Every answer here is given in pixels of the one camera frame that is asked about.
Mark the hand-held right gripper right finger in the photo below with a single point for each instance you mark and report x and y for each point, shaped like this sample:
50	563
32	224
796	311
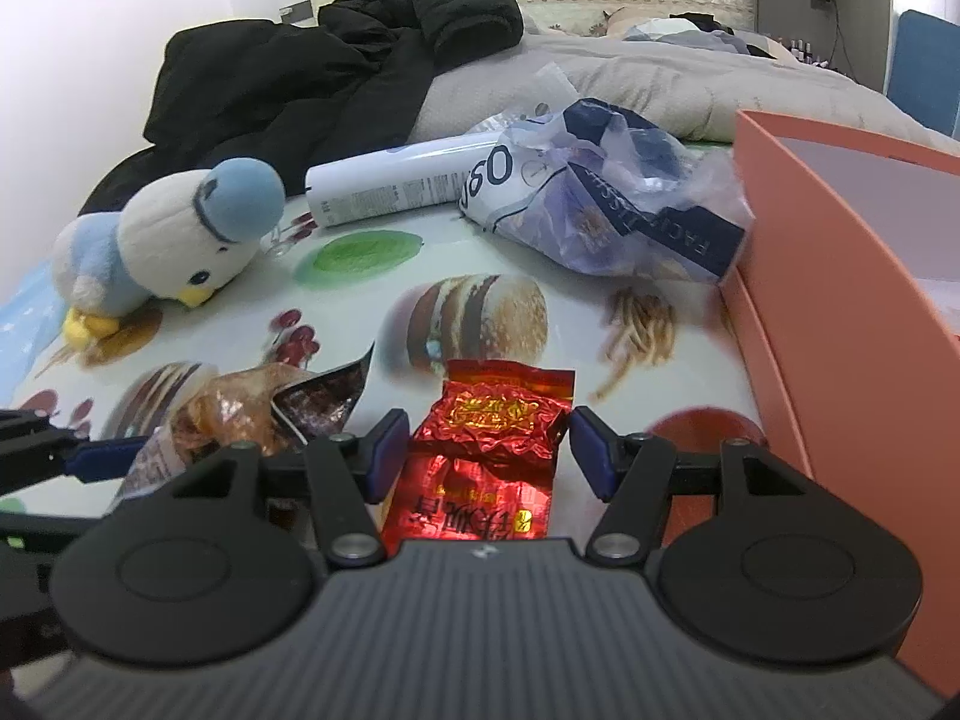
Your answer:
594	457

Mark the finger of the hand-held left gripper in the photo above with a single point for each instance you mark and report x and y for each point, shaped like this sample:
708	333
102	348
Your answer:
105	459

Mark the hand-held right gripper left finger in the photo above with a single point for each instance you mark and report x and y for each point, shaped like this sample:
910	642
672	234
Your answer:
386	456

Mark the dark brown snack packet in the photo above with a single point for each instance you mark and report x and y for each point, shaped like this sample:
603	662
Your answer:
322	397

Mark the red foil packet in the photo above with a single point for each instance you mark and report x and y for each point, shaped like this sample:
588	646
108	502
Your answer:
487	427

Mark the clear brown snack packet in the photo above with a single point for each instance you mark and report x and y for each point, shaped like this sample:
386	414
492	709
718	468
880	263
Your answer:
225	405

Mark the orange cardboard box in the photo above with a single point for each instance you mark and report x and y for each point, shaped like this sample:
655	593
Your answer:
825	315

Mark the food print mat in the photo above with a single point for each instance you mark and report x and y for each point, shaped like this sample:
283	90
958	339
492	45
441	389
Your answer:
352	300

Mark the light blue bedsheet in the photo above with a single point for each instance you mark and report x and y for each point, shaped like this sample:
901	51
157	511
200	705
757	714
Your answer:
22	300

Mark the blue and white plush penguin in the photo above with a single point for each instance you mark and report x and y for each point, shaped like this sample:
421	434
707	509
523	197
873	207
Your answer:
172	240

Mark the blue and white plastic bag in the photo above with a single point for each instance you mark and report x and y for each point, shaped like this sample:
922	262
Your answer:
615	195

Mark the white tube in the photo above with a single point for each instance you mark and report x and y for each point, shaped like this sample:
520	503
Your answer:
390	180

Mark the black jacket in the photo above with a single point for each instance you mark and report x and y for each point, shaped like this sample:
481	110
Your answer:
300	75

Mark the grey duvet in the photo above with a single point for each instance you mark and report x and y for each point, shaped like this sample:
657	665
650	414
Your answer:
675	75

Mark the pink pillow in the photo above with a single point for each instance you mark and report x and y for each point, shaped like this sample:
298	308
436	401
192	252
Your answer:
637	16

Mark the heap of clothes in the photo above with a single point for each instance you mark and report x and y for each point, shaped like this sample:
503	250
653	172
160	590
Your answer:
697	26

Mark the row of small bottles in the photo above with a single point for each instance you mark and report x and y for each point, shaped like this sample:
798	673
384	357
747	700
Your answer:
806	52

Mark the blue chair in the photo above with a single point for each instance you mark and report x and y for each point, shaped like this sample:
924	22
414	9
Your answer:
926	67

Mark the grey wall socket plate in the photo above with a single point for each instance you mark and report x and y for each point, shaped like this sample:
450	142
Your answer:
296	13

